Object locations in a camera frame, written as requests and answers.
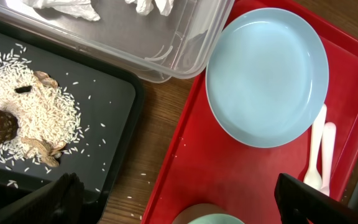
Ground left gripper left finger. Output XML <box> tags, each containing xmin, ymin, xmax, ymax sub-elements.
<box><xmin>0</xmin><ymin>174</ymin><xmax>85</xmax><ymax>224</ymax></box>

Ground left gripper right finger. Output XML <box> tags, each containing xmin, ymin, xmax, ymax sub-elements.
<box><xmin>274</xmin><ymin>173</ymin><xmax>358</xmax><ymax>224</ymax></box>

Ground white plastic spoon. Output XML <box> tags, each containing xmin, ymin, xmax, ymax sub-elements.
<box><xmin>303</xmin><ymin>104</ymin><xmax>327</xmax><ymax>190</ymax></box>

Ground white plastic fork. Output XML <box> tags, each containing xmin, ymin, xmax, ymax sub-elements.
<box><xmin>319</xmin><ymin>122</ymin><xmax>336</xmax><ymax>196</ymax></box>

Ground rice and food scraps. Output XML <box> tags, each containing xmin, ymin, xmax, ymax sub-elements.
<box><xmin>0</xmin><ymin>39</ymin><xmax>108</xmax><ymax>190</ymax></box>

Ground green bowl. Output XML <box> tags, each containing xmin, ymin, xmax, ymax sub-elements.
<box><xmin>172</xmin><ymin>203</ymin><xmax>244</xmax><ymax>224</ymax></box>

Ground large light blue plate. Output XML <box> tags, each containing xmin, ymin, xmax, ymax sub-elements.
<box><xmin>206</xmin><ymin>7</ymin><xmax>329</xmax><ymax>148</ymax></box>

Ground white napkin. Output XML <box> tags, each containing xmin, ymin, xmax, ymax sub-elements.
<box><xmin>22</xmin><ymin>0</ymin><xmax>100</xmax><ymax>21</ymax></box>

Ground small white tissue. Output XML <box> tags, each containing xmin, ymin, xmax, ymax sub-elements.
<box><xmin>125</xmin><ymin>0</ymin><xmax>174</xmax><ymax>16</ymax></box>

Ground black plastic tray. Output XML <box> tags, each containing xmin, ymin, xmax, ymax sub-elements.
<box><xmin>0</xmin><ymin>21</ymin><xmax>145</xmax><ymax>223</ymax></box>

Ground clear plastic bin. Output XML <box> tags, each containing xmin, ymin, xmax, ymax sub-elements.
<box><xmin>0</xmin><ymin>0</ymin><xmax>234</xmax><ymax>83</ymax></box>

